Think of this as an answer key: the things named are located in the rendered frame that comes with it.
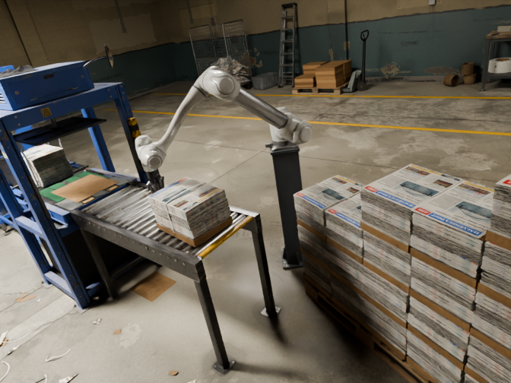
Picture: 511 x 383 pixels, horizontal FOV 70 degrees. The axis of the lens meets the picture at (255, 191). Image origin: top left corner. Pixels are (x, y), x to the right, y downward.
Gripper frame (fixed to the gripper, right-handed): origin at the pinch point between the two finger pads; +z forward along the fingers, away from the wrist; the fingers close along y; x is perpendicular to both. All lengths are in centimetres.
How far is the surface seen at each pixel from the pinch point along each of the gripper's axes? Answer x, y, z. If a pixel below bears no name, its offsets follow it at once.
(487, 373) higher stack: -180, 8, 48
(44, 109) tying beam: 81, -14, -58
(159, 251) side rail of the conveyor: -24.9, -26.3, 15.0
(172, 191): -17.3, -1.9, -9.9
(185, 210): -42.6, -14.2, -9.6
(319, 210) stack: -88, 43, 12
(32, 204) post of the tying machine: 81, -45, -3
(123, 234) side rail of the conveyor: 9.7, -26.1, 13.3
